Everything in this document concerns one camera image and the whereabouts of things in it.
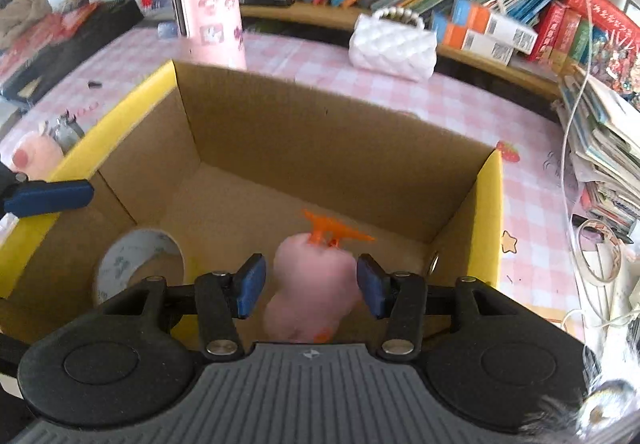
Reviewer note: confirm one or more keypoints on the white quilted pearl handbag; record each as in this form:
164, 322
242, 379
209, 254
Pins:
392, 46

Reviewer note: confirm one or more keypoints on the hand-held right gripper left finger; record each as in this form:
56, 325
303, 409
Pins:
250, 286

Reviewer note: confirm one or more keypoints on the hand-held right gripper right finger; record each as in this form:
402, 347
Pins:
371, 286

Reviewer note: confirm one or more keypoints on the pink round toy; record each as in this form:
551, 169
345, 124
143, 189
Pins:
37, 156

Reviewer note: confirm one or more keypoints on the beige knitted item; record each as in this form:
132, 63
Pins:
25, 13

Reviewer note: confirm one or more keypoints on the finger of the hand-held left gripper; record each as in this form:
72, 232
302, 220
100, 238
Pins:
50, 198

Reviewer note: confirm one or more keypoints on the row of red books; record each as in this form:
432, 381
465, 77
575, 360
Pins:
590, 33

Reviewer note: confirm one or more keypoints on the stack of magazines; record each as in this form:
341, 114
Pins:
605, 143

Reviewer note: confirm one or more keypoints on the grey fur pompom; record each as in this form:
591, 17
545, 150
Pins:
600, 411

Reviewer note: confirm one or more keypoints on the white tape roll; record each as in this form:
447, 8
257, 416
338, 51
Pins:
114, 266

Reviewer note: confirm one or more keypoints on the yellow cardboard box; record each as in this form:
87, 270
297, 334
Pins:
300, 148

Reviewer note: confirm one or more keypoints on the black bag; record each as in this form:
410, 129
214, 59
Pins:
75, 41

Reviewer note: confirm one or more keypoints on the pink card booklet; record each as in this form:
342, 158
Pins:
212, 13

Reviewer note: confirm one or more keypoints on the wooden shelf board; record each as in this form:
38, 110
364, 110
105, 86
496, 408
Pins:
310, 16

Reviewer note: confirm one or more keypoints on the orange blue white box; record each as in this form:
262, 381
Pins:
470, 41
492, 23

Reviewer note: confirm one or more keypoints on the metal key clip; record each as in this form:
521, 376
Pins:
67, 131

